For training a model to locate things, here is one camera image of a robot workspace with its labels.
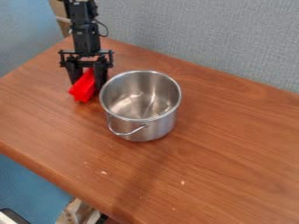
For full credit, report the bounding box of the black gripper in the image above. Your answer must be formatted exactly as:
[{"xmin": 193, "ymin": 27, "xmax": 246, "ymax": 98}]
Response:
[{"xmin": 58, "ymin": 50, "xmax": 113, "ymax": 90}]

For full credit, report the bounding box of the red plastic block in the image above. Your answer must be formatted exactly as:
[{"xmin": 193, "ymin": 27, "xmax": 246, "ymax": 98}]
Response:
[{"xmin": 69, "ymin": 68, "xmax": 96, "ymax": 103}]

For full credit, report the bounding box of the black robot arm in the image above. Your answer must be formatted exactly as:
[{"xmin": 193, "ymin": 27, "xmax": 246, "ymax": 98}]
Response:
[{"xmin": 58, "ymin": 0, "xmax": 113, "ymax": 90}]

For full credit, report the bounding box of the stainless steel pot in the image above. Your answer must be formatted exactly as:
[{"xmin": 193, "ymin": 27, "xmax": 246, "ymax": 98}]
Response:
[{"xmin": 98, "ymin": 70, "xmax": 182, "ymax": 142}]

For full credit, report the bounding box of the black and white device corner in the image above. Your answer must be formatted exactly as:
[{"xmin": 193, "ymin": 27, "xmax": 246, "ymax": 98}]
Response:
[{"xmin": 0, "ymin": 208, "xmax": 30, "ymax": 224}]

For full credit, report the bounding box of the black cable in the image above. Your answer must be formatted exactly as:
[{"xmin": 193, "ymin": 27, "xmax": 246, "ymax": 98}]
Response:
[{"xmin": 94, "ymin": 18, "xmax": 109, "ymax": 39}]

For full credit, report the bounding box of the light wooden frame under table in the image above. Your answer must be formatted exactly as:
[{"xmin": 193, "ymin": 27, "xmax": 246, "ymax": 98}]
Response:
[{"xmin": 54, "ymin": 199, "xmax": 108, "ymax": 224}]

